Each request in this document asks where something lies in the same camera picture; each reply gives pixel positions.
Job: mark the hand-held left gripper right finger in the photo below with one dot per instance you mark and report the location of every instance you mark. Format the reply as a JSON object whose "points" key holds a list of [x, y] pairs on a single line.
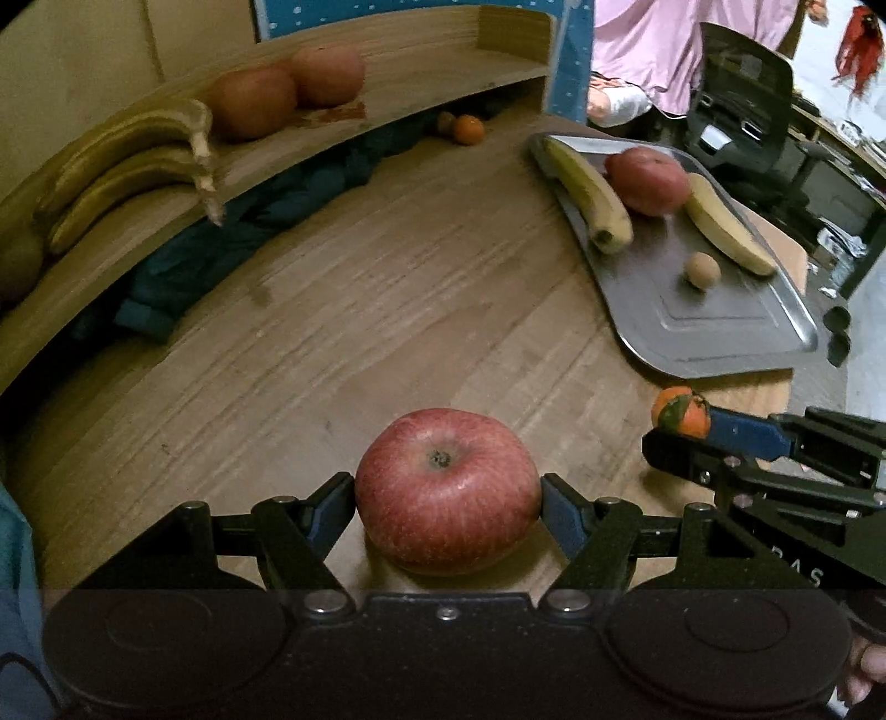
{"points": [[558, 511]]}

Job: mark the yellow banana green tip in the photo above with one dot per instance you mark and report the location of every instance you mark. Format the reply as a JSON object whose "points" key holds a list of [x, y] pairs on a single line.
{"points": [[592, 194]]}

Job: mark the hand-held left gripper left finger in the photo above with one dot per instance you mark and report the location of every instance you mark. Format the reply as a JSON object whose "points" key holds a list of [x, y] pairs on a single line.
{"points": [[337, 502]]}

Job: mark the person's right hand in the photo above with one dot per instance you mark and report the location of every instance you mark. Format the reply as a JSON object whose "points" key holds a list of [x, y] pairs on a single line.
{"points": [[869, 675]]}

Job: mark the black round cap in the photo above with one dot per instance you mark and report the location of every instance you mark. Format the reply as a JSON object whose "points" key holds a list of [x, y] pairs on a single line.
{"points": [[837, 320], [838, 351]]}

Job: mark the large red apple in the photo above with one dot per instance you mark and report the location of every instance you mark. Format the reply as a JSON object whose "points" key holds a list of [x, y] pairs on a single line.
{"points": [[446, 491]]}

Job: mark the black office chair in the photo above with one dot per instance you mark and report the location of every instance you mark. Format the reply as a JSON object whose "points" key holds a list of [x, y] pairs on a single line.
{"points": [[747, 111]]}

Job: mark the dark teal cloth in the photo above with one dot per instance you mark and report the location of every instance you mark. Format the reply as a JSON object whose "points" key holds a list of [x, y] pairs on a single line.
{"points": [[207, 263]]}

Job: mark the dull red apple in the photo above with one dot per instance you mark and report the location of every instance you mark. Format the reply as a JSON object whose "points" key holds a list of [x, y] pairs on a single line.
{"points": [[647, 181]]}

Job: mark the small brown fruit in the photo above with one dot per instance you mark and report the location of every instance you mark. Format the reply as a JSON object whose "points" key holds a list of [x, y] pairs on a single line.
{"points": [[446, 122]]}

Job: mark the metal tray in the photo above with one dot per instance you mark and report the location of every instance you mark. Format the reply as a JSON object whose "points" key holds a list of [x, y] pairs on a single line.
{"points": [[713, 325]]}

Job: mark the dark brown kiwi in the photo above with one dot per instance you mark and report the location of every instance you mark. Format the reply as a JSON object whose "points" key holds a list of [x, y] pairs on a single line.
{"points": [[17, 266]]}

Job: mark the red hanging decoration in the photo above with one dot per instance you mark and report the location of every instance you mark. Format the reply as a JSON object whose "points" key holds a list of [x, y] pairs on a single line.
{"points": [[862, 48]]}

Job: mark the ripe banana bunch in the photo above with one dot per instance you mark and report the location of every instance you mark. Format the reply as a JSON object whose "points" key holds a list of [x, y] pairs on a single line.
{"points": [[124, 173]]}

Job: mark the pale yellow banana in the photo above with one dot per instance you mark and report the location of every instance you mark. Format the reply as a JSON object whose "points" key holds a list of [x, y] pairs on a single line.
{"points": [[727, 228]]}

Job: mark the small orange tangerine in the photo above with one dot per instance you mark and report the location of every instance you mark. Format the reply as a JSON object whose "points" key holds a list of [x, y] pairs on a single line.
{"points": [[470, 130], [685, 415]]}

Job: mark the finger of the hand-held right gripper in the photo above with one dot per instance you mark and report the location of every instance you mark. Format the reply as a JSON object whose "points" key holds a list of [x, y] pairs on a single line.
{"points": [[744, 433], [692, 453]]}

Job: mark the orange-red apple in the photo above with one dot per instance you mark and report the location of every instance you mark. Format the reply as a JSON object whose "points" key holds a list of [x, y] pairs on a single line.
{"points": [[329, 75], [253, 104]]}

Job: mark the white cloth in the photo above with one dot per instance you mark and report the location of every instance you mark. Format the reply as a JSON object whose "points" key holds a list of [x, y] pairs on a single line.
{"points": [[619, 104]]}

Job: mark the small brown kiwi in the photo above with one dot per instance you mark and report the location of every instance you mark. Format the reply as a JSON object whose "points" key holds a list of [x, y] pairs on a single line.
{"points": [[703, 270]]}

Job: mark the blue dotted board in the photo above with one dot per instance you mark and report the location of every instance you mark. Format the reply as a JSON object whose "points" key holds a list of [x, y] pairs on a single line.
{"points": [[571, 62]]}

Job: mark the pink curtain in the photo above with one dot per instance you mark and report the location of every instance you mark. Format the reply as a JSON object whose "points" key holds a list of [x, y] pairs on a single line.
{"points": [[657, 41]]}

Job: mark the wooden desk shelf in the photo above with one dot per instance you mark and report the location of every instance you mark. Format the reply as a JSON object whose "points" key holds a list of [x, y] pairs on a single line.
{"points": [[415, 76]]}

